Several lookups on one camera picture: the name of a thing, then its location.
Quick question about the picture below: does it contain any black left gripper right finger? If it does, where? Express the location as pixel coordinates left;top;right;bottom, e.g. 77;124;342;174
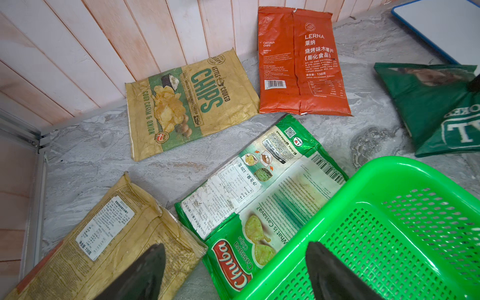
306;242;382;300

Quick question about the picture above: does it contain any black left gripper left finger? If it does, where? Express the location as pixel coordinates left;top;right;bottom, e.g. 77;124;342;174
95;244;166;300

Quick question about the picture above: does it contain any brown paper chips bag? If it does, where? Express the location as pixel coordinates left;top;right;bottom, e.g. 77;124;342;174
7;173;206;300

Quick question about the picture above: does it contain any light green Chuba chips bag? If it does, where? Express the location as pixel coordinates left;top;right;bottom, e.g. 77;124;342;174
175;115;348;300

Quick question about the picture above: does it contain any yellow kettle chips bag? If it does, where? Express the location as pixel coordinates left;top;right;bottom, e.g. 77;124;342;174
125;49;260;161

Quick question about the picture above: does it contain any dark green Real chips bag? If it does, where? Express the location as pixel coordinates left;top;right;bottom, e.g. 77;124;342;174
374;62;480;158

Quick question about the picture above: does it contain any red cassava chips bag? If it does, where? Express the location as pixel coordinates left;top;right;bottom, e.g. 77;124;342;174
257;6;352;116

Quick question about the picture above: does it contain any green plastic basket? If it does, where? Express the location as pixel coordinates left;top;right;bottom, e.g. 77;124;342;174
239;156;480;300

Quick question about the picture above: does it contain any blue framed whiteboard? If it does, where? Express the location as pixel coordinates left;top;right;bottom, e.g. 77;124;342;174
391;0;480;66

